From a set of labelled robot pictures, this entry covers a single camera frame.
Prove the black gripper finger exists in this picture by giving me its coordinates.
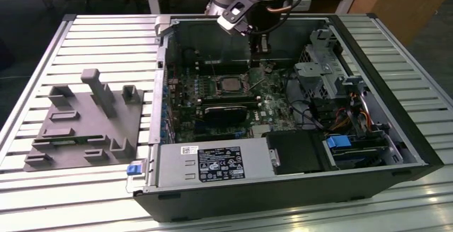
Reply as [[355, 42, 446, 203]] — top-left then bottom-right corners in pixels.
[[248, 34, 273, 68]]

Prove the silver CPU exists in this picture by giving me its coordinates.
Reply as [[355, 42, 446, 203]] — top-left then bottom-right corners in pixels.
[[220, 77, 245, 94]]

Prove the CPU socket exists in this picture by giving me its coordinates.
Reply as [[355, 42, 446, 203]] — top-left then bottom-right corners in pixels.
[[213, 74, 253, 98]]

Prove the metal drive cage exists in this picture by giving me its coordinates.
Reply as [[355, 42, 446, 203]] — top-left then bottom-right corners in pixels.
[[292, 29, 367, 101]]

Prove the green motherboard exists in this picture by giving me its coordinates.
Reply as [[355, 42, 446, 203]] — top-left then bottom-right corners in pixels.
[[162, 58, 301, 144]]

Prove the black graphics card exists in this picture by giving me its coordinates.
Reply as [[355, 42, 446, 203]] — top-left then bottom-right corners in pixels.
[[202, 105, 249, 124]]

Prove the black plastic shroud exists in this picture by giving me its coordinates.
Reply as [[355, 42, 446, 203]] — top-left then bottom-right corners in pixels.
[[264, 130, 335, 176]]

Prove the blue disk carrier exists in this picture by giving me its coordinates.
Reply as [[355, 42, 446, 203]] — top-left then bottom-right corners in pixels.
[[323, 134, 351, 150]]

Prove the wooden cabinet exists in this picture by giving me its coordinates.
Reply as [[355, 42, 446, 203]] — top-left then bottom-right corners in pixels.
[[367, 0, 453, 46]]

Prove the silver power supply unit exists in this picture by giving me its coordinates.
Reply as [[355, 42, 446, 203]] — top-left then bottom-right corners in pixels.
[[150, 136, 277, 187]]

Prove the grey parts rack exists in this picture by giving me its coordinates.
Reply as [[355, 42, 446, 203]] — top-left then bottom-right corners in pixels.
[[21, 68, 146, 173]]

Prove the blue case latch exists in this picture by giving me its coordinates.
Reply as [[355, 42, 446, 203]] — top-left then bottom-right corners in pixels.
[[126, 162, 142, 176]]

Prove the black PC case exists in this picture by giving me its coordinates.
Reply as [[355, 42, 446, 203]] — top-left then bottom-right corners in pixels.
[[132, 13, 445, 224]]

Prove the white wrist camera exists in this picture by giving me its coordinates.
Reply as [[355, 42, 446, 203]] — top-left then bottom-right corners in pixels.
[[216, 0, 254, 36]]

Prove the yellow wire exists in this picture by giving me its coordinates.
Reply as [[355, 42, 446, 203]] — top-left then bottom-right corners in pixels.
[[330, 116, 353, 132]]

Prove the orange wire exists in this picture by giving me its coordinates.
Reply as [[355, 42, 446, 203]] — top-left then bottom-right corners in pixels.
[[358, 108, 374, 133]]

